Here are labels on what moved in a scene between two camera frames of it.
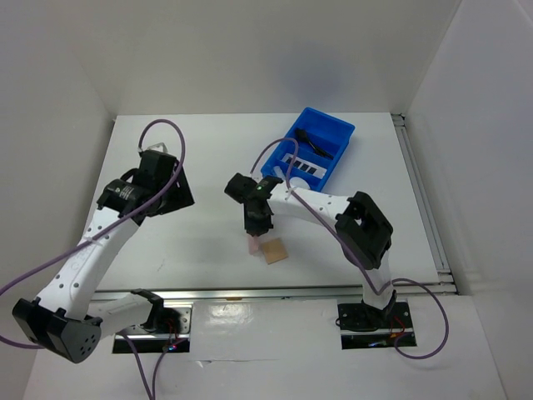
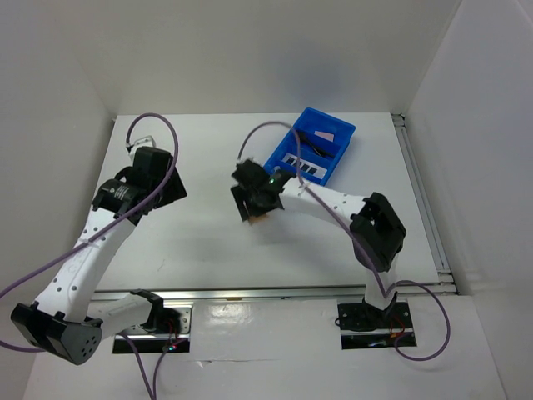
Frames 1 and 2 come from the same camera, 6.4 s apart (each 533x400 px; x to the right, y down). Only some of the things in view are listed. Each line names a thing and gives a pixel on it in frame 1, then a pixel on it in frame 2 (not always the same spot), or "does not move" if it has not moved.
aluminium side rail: (446, 283) does not move
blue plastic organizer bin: (322, 138) does not move
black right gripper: (252, 227) → (241, 195)
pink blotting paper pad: (253, 244) → (326, 136)
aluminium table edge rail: (288, 294) does not move
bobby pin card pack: (306, 165) does not move
